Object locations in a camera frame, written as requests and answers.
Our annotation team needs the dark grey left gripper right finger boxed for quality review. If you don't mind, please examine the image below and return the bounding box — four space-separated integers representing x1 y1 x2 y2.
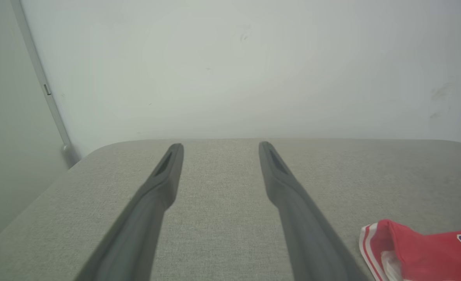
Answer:
258 141 370 281

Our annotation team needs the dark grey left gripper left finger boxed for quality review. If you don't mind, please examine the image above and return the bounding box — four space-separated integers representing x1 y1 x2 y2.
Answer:
74 142 184 281

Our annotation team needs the red and white jersey garment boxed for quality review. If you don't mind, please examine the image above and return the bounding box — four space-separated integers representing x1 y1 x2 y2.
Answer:
358 219 461 281

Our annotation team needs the white wall pipe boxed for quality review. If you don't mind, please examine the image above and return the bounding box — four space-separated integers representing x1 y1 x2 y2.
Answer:
10 0 81 166

